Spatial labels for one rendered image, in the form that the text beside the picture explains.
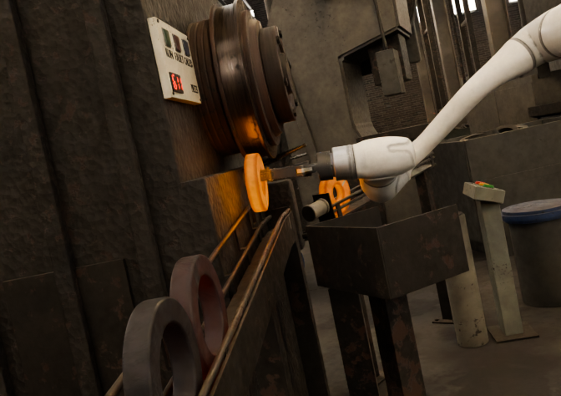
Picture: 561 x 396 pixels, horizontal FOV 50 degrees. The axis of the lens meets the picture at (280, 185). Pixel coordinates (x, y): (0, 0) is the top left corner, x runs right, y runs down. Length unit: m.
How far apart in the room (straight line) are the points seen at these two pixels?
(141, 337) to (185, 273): 0.20
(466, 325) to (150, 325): 1.92
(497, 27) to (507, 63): 8.99
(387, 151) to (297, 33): 3.12
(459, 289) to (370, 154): 1.06
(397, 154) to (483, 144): 2.30
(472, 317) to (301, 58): 2.63
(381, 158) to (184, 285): 0.79
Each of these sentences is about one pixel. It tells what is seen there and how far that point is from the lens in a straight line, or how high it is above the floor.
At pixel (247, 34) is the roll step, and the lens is 1.67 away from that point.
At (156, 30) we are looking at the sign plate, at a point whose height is 1.21.
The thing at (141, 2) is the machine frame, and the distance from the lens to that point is 1.42.
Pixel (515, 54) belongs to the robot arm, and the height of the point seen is 1.01.
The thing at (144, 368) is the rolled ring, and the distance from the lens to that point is 0.69.
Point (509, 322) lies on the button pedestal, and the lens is 2.59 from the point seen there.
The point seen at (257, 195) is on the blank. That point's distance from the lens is 1.53.
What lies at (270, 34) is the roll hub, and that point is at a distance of 1.72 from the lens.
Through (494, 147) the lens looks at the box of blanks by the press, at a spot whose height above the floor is 0.66.
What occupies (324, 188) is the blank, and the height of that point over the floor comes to 0.74.
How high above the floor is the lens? 0.89
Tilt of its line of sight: 3 degrees down
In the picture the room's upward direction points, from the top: 12 degrees counter-clockwise
